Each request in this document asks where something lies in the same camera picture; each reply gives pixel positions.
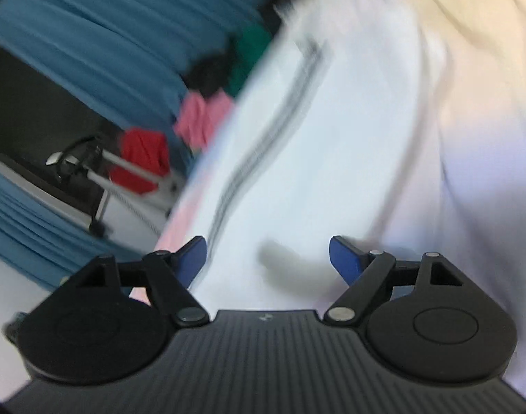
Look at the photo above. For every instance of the red cloth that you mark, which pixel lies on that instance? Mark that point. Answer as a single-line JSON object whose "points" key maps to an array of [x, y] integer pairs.
{"points": [[142, 159]]}

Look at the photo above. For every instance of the pink cloth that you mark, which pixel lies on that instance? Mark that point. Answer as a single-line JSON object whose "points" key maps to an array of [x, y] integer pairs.
{"points": [[202, 116]]}

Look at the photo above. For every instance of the blue pleated curtain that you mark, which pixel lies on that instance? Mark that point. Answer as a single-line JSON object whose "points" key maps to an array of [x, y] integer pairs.
{"points": [[112, 30], [34, 241]]}

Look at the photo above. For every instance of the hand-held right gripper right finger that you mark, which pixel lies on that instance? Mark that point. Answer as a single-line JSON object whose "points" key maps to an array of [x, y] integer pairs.
{"points": [[344, 258]]}

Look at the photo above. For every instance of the cream bed sheet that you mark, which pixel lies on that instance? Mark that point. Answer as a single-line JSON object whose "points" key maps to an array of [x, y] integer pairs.
{"points": [[461, 4]]}

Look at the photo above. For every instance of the white striped garment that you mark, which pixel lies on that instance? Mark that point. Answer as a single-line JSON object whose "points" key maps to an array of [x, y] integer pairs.
{"points": [[332, 172]]}

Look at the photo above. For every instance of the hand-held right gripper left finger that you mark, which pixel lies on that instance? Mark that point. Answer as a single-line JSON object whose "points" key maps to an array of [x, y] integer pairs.
{"points": [[194, 258]]}

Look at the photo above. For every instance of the green cloth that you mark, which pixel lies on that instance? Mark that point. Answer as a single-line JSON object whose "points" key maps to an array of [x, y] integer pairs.
{"points": [[250, 56]]}

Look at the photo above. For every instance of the black cloth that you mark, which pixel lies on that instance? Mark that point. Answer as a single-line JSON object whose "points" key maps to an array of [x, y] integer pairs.
{"points": [[209, 73]]}

